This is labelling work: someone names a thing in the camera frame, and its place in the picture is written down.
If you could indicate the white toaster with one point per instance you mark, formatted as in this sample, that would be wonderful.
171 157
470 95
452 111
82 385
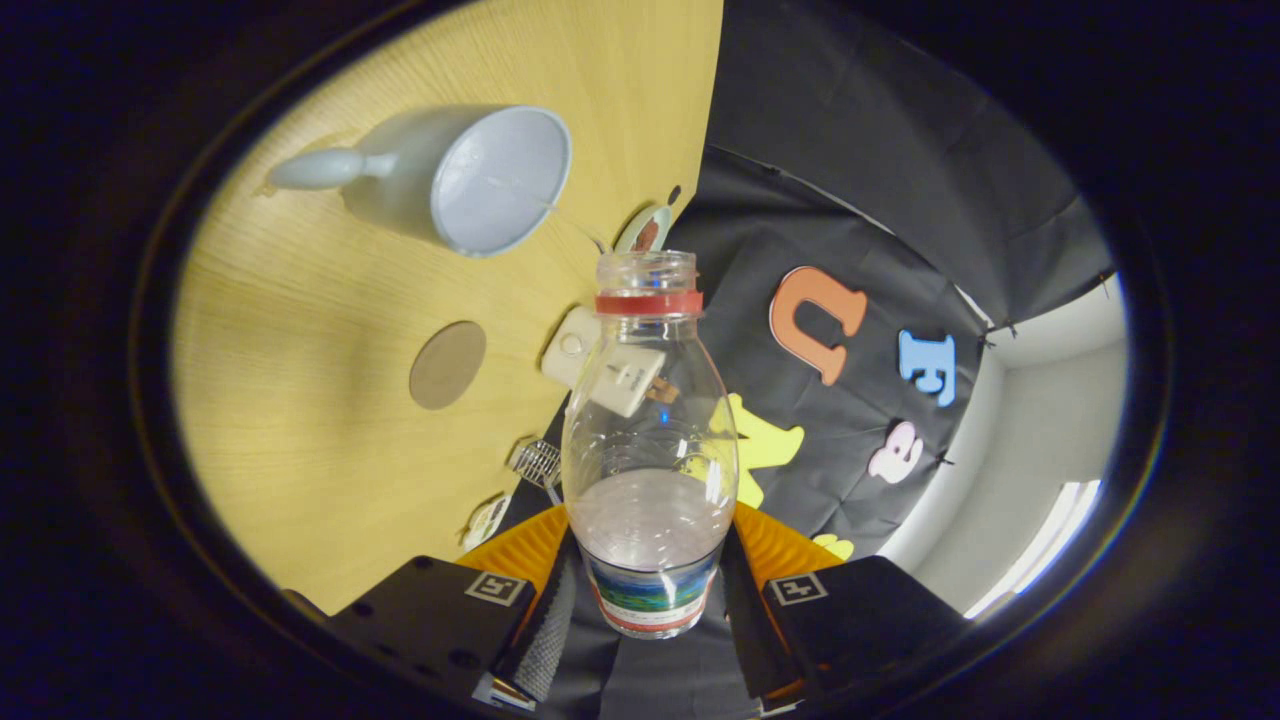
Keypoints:
570 345

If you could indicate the long ceiling light panel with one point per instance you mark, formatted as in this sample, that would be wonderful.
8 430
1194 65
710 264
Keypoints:
1040 545

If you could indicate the white cup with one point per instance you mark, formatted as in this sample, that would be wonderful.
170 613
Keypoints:
490 180

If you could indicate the round brown coaster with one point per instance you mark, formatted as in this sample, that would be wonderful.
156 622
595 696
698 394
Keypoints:
448 365

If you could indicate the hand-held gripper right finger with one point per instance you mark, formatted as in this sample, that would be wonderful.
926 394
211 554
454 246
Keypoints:
745 640

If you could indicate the wooden table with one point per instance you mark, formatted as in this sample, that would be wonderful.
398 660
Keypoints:
300 330

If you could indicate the white divided snack dish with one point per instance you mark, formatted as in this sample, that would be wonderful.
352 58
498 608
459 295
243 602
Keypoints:
487 522

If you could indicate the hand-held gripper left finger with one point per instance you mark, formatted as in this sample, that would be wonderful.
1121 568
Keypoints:
545 640

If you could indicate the clear plastic juice bottle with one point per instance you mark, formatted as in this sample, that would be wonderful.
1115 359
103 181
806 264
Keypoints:
650 520

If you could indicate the pale green plate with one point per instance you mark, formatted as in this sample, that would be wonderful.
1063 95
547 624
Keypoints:
628 238

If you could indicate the brown meat slice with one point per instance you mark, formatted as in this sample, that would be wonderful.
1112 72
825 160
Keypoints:
647 235

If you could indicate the brown bread slice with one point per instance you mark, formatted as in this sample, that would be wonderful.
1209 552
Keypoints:
662 391

